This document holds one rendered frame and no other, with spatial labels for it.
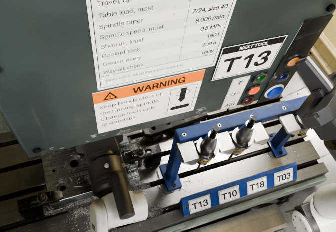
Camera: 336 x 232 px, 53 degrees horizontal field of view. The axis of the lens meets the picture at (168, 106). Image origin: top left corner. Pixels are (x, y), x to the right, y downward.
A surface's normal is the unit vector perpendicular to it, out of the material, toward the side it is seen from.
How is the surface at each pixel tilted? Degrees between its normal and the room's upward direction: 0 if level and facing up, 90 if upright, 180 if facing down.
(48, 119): 90
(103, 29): 90
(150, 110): 90
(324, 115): 52
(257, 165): 0
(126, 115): 90
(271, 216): 8
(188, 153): 0
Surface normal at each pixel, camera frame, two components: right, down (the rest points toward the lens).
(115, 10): 0.33, 0.81
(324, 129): -0.65, 0.60
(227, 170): 0.10, -0.54
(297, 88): -0.29, -0.40
